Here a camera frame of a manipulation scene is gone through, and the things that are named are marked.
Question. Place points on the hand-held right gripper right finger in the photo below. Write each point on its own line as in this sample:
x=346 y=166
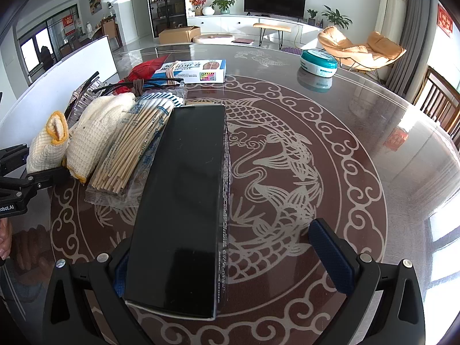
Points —
x=330 y=255

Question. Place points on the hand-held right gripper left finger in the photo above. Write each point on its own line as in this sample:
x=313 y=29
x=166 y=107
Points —
x=120 y=276

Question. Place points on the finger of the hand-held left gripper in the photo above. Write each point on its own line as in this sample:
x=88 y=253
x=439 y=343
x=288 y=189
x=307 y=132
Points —
x=14 y=158
x=43 y=179

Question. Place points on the white knit glove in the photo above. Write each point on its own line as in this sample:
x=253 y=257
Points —
x=97 y=133
x=45 y=147

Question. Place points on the long black box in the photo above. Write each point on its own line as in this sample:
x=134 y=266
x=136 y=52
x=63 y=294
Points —
x=179 y=205

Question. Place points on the white container box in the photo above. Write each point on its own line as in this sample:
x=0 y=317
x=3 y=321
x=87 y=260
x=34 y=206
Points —
x=72 y=68

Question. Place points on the red snack packet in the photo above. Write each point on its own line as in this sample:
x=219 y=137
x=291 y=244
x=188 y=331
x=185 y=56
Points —
x=143 y=70

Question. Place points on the person's left hand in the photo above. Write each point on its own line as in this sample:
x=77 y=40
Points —
x=4 y=239

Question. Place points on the pack of wooden chopsticks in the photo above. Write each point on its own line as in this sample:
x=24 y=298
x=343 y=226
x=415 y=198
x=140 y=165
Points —
x=125 y=151

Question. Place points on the rhinestone hair clip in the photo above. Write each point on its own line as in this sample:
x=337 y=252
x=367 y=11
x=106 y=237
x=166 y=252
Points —
x=79 y=95

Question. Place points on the red door poster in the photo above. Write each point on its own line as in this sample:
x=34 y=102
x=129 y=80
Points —
x=69 y=25

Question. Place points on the clear glasses with black arms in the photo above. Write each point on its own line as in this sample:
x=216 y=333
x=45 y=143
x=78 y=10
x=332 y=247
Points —
x=158 y=83

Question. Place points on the brown wooden chair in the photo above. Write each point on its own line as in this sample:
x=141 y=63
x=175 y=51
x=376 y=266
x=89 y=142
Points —
x=109 y=30

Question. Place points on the wooden slatted dining chair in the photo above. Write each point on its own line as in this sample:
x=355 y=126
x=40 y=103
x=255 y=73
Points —
x=436 y=100

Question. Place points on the teal round tin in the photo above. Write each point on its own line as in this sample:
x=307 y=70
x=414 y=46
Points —
x=319 y=64

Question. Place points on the blue white medicine box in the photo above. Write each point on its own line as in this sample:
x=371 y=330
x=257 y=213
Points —
x=201 y=70

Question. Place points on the cardboard box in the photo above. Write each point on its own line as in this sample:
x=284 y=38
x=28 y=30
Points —
x=178 y=35

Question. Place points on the purple round floor cushion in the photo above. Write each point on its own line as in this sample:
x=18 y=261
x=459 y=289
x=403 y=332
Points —
x=290 y=50

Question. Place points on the orange lounge chair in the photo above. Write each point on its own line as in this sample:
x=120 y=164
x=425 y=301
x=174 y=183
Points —
x=377 y=48

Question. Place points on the dark glass display cabinet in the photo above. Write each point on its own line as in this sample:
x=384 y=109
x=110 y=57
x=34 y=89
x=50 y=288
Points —
x=165 y=3

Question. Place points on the beige oval floor cushion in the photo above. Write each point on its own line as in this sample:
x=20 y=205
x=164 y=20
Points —
x=214 y=38

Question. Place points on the red flat floor mat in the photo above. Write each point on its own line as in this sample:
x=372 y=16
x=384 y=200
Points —
x=244 y=41

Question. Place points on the grey curtain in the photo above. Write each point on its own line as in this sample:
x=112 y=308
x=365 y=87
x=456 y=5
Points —
x=413 y=36

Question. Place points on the red flower arrangement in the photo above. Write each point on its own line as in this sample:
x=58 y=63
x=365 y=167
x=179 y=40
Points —
x=198 y=3

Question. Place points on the white round vase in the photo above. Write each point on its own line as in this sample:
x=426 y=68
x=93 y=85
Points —
x=208 y=10

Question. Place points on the wooden bench with metal legs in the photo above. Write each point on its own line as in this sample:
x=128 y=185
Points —
x=271 y=26

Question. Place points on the large leafy potted plant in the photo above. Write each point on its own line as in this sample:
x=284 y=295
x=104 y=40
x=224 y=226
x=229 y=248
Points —
x=337 y=18

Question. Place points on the small potted plant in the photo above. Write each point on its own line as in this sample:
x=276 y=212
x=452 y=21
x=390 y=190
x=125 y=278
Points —
x=312 y=15

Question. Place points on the white television cabinet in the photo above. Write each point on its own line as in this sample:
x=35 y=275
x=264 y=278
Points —
x=233 y=23

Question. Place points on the green potted plant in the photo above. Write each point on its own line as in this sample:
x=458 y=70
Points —
x=223 y=3

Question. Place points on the covered standing air conditioner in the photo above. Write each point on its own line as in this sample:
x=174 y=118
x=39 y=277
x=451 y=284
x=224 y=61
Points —
x=392 y=7

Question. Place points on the black television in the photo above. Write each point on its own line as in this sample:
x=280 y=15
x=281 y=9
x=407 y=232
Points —
x=275 y=1

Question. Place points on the framed wall painting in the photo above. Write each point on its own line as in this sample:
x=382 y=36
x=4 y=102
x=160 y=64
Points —
x=94 y=0

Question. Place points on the red wall decoration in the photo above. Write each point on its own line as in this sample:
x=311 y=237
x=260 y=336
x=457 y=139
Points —
x=445 y=19

